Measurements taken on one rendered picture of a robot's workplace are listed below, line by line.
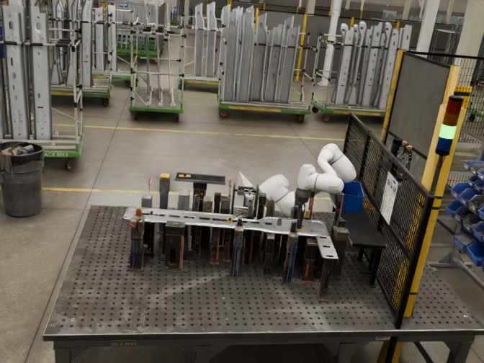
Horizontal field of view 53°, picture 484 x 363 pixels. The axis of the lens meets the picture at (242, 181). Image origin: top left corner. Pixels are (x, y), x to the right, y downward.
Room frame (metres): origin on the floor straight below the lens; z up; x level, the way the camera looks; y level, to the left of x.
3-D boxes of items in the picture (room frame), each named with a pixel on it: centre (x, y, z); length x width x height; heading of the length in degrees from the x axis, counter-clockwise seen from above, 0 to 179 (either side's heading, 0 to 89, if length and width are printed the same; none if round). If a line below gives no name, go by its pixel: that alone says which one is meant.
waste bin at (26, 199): (4.74, 2.35, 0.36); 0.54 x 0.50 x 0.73; 10
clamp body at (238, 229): (2.80, -0.01, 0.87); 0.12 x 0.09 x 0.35; 3
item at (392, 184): (2.92, -0.97, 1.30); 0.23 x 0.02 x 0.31; 3
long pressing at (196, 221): (2.96, 0.08, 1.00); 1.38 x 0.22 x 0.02; 93
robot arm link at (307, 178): (2.94, -0.42, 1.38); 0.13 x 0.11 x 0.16; 67
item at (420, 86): (5.19, -1.78, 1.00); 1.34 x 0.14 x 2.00; 10
